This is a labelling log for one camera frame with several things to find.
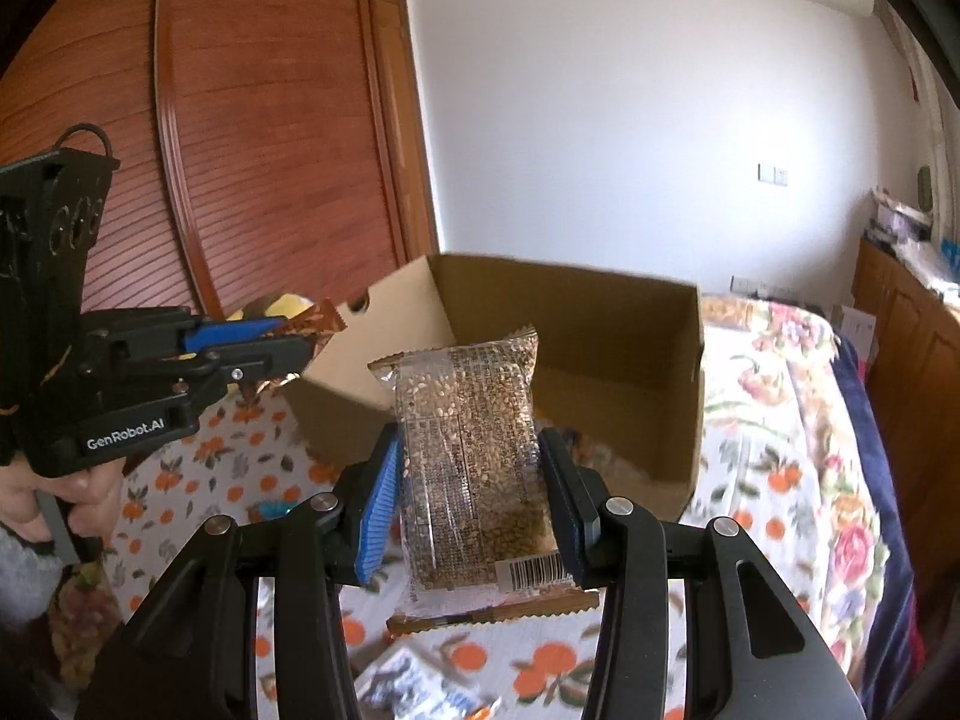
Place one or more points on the white wall switch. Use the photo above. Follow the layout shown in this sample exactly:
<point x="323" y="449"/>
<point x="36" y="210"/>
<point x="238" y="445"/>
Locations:
<point x="773" y="174"/>

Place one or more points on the orange fruit print cloth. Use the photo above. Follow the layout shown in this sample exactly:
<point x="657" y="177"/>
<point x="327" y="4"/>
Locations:
<point x="187" y="465"/>

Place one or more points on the round mirror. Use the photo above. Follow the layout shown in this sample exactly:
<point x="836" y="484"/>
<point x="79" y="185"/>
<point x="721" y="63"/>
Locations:
<point x="925" y="187"/>

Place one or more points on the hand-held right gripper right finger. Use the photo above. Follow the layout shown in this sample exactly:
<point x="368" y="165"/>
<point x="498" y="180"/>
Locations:
<point x="562" y="510"/>

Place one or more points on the white paper bag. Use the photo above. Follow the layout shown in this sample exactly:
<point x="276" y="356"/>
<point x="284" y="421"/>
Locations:
<point x="859" y="330"/>

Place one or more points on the person's left hand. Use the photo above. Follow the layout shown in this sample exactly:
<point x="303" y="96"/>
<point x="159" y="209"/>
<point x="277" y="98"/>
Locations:
<point x="86" y="487"/>

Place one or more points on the floral blanket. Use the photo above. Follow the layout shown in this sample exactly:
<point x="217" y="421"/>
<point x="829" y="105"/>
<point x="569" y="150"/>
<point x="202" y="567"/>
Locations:
<point x="825" y="465"/>

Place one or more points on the navy blue blanket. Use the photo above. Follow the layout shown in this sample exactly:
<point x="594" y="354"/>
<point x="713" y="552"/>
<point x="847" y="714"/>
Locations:
<point x="856" y="405"/>

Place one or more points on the wooden cabinet counter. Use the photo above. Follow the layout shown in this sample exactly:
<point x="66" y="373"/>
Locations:
<point x="915" y="360"/>

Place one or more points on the teal snack packet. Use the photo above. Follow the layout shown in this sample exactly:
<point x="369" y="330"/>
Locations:
<point x="274" y="511"/>

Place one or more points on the pale patterned curtain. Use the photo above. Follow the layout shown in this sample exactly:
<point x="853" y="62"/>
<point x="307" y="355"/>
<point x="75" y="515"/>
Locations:
<point x="919" y="90"/>

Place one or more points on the clear sesame bar packet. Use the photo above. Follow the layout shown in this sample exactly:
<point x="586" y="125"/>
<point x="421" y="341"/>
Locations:
<point x="465" y="465"/>

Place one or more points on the floral cushion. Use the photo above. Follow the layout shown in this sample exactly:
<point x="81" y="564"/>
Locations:
<point x="79" y="615"/>

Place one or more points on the brown cardboard box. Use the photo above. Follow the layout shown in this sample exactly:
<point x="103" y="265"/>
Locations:
<point x="615" y="345"/>

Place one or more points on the blue white snack packet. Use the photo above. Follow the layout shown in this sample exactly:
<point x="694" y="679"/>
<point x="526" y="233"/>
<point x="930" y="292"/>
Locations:
<point x="412" y="690"/>

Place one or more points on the wooden slatted wardrobe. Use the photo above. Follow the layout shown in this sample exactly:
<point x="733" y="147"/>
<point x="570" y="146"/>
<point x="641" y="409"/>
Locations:
<point x="285" y="127"/>

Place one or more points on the row of blue bottles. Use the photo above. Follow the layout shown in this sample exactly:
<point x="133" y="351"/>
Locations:
<point x="951" y="249"/>

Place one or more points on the clear plastic bags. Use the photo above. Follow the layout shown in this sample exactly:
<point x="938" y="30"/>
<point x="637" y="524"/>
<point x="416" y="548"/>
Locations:
<point x="930" y="266"/>

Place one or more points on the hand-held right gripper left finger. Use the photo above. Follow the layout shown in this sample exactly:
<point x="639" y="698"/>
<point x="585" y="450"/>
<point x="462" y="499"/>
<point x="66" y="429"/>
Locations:
<point x="379" y="510"/>

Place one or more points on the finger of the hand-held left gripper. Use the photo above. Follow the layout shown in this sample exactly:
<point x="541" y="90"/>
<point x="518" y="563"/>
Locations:
<point x="232" y="331"/>
<point x="255" y="361"/>

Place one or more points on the yellow plush toy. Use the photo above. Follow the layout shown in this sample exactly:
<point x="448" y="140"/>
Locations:
<point x="285" y="305"/>

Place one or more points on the brown foil snack packet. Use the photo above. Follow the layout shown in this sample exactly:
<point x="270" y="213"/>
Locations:
<point x="319" y="322"/>

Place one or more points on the white wall outlet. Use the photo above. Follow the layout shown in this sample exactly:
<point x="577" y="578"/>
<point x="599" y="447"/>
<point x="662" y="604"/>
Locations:
<point x="754" y="286"/>

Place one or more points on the person's left forearm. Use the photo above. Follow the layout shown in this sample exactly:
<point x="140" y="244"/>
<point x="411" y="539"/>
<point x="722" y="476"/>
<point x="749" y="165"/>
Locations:
<point x="22" y="577"/>

